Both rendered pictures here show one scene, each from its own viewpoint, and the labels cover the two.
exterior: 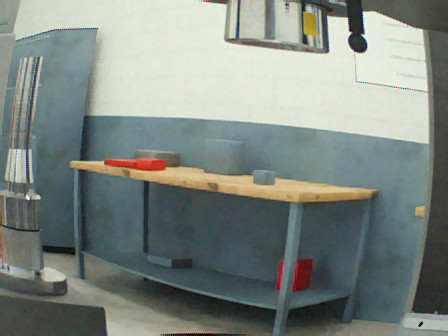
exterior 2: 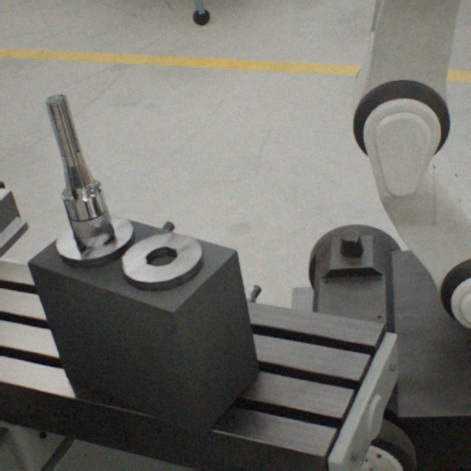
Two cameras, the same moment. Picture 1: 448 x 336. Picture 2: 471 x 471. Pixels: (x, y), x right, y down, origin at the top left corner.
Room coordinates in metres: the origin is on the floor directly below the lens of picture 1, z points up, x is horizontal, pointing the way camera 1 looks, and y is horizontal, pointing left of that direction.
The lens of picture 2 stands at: (1.61, 0.03, 1.71)
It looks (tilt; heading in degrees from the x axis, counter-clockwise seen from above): 34 degrees down; 162
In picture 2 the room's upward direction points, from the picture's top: 10 degrees counter-clockwise
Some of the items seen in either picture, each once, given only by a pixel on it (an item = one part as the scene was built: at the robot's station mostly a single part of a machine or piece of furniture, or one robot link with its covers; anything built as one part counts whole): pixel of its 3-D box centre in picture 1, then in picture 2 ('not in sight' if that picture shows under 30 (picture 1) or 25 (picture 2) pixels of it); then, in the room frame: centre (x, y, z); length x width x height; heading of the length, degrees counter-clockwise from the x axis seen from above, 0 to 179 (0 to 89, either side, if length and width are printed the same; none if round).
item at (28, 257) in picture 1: (19, 237); (89, 216); (0.68, 0.16, 1.14); 0.05 x 0.05 x 0.06
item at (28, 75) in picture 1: (21, 124); (69, 145); (0.68, 0.16, 1.24); 0.03 x 0.03 x 0.11
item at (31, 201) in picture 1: (18, 199); (82, 192); (0.68, 0.16, 1.18); 0.05 x 0.05 x 0.01
